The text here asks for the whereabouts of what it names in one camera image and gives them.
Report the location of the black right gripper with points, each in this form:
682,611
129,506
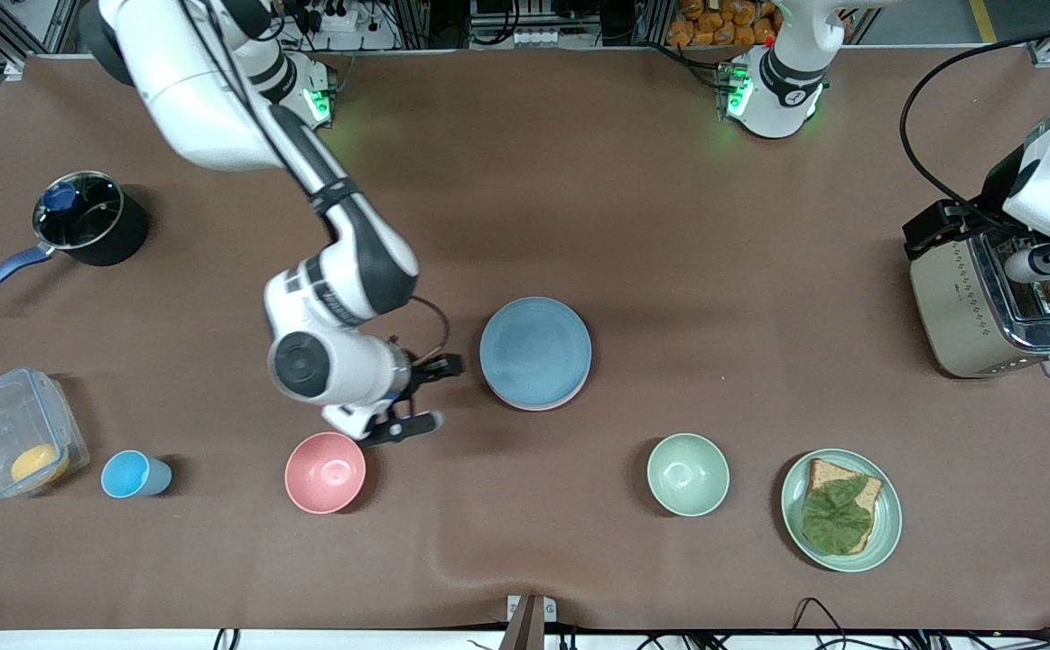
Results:
424,370

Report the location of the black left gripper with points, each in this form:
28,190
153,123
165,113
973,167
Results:
992,193

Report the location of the blue plate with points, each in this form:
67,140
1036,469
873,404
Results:
535,352

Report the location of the pink plate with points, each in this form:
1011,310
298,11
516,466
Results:
534,406

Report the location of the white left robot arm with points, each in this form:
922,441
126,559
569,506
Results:
786,81

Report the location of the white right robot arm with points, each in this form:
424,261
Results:
344,271

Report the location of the beige chrome toaster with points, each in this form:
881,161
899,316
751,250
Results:
962,316

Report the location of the pink bowl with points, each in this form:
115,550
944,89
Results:
325,472

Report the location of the green bowl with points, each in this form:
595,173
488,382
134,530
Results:
688,474

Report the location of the brown bread slice with crust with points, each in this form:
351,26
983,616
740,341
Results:
868,492

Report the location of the bag of orange snacks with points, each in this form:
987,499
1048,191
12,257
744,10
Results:
723,23

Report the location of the green lettuce leaf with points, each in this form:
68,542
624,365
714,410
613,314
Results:
836,519

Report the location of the green plate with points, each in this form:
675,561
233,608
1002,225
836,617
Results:
886,533

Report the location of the blue cup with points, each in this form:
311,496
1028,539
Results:
132,475

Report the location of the white multi-socket strip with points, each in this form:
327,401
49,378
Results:
524,36

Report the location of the white power strip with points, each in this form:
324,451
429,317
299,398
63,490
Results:
330,16

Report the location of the orange round food item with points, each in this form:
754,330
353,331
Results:
39,463

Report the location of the small blue knob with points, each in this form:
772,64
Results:
59,196

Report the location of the clear plastic container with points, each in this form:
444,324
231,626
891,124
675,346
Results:
1,424

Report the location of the metal table bracket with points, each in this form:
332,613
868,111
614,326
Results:
531,618

